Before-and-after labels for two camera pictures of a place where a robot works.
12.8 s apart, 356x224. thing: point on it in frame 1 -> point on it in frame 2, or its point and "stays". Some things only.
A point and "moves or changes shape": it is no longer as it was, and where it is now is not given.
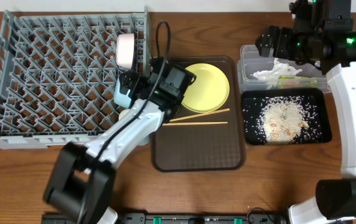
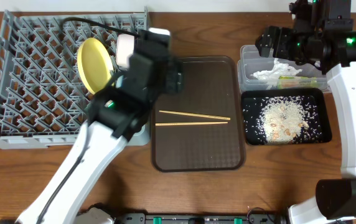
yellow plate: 210,90 -> 95,64
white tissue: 277,70 stays
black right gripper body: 300,47 stays
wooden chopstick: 194,123 stays
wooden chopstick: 197,115 moves or changes shape
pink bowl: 125,50 stays
